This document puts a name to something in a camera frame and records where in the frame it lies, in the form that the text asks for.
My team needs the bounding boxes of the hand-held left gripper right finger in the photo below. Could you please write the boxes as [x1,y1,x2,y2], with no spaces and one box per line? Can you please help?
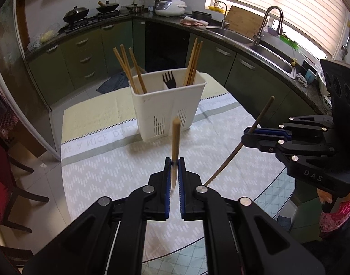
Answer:
[178,157,326,275]

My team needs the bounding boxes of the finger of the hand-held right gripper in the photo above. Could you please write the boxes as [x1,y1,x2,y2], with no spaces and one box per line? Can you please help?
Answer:
[241,133,336,160]
[243,115,335,138]

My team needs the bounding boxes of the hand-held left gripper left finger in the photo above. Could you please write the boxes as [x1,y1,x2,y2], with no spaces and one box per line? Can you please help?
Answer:
[23,157,173,275]

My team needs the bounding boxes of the wooden chopstick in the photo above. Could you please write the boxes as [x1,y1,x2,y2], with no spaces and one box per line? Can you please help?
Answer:
[171,118,181,193]
[113,47,140,95]
[120,44,137,78]
[129,47,148,94]
[189,41,204,87]
[183,37,199,87]
[204,96,276,187]
[186,43,201,87]

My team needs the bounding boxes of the white plastic utensil holder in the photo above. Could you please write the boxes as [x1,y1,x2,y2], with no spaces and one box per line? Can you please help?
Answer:
[129,70,208,143]

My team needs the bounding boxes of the person's right forearm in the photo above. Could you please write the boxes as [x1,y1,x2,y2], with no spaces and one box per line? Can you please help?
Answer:
[318,189,350,236]

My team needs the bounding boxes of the grey rag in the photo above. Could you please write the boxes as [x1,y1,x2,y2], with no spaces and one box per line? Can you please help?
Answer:
[295,73,309,87]

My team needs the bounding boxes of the hanging steel ladle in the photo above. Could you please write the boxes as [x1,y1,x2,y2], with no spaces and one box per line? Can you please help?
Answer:
[340,20,350,61]

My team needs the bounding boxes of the white and green printed tablecloth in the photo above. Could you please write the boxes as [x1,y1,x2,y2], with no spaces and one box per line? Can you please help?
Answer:
[60,73,282,264]

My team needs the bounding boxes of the steel kitchen sink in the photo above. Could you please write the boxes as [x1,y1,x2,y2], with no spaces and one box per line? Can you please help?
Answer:
[206,27,298,80]

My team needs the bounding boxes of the green plastic tray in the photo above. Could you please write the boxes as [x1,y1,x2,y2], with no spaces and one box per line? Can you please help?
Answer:
[279,34,301,50]

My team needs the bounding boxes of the tall steel faucet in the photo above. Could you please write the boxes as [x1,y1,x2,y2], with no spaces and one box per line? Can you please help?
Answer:
[252,5,284,46]

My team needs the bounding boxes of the black plastic fork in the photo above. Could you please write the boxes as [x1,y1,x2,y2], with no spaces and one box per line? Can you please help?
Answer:
[162,71,177,89]

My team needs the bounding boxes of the wooden cutting board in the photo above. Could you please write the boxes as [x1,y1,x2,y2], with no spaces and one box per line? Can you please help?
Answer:
[226,5,269,39]

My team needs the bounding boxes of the white window blind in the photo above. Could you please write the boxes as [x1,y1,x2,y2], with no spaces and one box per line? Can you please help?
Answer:
[211,0,348,58]

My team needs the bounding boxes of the blue floor cloth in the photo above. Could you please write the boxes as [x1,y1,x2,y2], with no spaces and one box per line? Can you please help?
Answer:
[96,68,146,95]

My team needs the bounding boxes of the small steel faucet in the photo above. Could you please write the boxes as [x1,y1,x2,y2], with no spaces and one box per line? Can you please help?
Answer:
[212,1,230,29]

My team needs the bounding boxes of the black built-in appliance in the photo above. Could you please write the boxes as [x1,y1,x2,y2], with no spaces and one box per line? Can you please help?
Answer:
[145,21,190,74]

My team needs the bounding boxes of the pink cloth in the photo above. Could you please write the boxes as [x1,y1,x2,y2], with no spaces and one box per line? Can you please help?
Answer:
[180,16,209,27]

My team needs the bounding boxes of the person's dark clothing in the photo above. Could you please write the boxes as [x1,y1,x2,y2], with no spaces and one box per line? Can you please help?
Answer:
[300,220,350,275]

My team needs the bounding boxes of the black cooking pot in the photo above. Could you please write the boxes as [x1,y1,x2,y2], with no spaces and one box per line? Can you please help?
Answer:
[191,11,213,22]

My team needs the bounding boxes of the dark stone countertop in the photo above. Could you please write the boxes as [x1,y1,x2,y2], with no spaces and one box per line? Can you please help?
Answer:
[24,11,334,116]

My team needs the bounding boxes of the green kitchen cabinets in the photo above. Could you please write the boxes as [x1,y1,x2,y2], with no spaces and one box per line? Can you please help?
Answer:
[24,19,331,235]

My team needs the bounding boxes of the white rice cooker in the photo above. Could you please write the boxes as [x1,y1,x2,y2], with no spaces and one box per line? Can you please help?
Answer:
[155,0,188,17]

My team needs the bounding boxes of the red cushioned wooden chair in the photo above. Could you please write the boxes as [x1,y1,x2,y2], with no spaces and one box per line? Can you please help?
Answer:
[0,135,50,234]

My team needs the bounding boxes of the sliding glass door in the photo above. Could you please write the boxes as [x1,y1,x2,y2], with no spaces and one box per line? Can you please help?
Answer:
[0,0,63,161]

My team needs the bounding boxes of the small steel pot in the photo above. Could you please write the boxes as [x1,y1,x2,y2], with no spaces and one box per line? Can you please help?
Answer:
[126,3,146,14]

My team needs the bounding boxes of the checked hanging apron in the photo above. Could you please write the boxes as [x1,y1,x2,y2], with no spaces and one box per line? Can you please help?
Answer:
[0,71,20,141]

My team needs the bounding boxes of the black gas stove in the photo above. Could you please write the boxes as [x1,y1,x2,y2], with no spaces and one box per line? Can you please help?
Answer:
[59,10,122,33]

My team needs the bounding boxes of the clear plastic bags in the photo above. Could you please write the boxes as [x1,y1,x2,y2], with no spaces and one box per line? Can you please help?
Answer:
[27,28,60,50]

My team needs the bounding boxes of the black wok with lid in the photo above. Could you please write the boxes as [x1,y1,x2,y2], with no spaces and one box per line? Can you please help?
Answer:
[62,6,90,24]

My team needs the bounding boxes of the black wok with wooden handle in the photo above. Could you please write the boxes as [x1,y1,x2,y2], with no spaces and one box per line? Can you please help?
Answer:
[95,0,121,14]

